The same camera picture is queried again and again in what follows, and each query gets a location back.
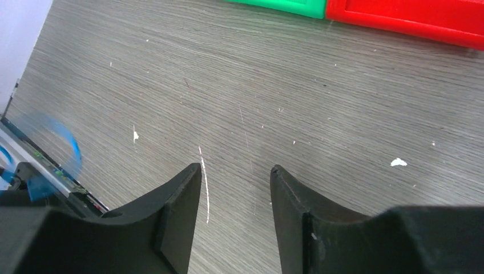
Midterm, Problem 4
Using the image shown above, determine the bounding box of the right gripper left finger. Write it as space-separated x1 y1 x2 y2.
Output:
1 163 201 273

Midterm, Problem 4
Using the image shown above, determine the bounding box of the blue cable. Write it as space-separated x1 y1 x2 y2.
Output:
0 113 83 203

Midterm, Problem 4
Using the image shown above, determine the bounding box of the red plastic bin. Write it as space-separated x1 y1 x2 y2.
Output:
325 0 483 50

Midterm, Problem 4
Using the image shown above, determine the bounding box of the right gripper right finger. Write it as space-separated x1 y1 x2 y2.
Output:
270 165 483 273

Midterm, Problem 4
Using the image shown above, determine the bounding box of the green plastic bin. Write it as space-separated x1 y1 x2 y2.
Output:
230 0 327 19

